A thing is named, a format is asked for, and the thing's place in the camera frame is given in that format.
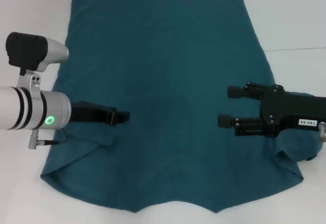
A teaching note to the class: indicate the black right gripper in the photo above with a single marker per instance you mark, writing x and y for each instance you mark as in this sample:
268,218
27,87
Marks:
287,112

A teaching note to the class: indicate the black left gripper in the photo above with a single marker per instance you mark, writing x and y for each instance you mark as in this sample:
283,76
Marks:
89,112

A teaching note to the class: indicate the dark teal blue shirt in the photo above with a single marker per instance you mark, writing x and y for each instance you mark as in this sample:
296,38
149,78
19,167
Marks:
163,81

